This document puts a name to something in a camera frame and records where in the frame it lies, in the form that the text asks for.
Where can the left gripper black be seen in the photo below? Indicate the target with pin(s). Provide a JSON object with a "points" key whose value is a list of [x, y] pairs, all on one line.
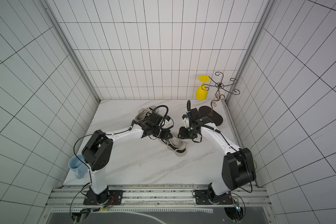
{"points": [[164, 136]]}

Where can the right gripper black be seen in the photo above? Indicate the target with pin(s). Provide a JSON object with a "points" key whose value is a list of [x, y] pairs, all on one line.
{"points": [[185, 132]]}

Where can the black white sneaker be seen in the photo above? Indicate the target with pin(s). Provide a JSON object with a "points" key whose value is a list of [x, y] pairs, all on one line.
{"points": [[143, 113], [176, 145]]}

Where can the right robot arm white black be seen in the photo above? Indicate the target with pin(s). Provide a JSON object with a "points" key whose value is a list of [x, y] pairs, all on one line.
{"points": [[238, 166]]}

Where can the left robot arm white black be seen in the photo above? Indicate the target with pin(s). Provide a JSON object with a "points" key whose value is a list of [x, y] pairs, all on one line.
{"points": [[98, 149]]}

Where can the yellow plastic wine glass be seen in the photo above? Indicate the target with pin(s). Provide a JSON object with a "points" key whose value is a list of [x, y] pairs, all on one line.
{"points": [[202, 91]]}

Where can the light blue mug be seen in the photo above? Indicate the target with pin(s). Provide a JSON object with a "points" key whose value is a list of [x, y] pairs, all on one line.
{"points": [[77, 165]]}

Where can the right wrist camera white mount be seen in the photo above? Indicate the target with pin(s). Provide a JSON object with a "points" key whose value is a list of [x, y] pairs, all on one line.
{"points": [[186, 120]]}

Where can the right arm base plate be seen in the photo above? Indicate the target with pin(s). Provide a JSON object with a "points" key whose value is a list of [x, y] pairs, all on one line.
{"points": [[208, 197]]}

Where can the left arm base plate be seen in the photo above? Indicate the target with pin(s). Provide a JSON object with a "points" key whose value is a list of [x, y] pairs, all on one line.
{"points": [[105, 198]]}

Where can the aluminium rail frame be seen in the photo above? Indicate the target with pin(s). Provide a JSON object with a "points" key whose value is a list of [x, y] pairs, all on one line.
{"points": [[138, 199]]}

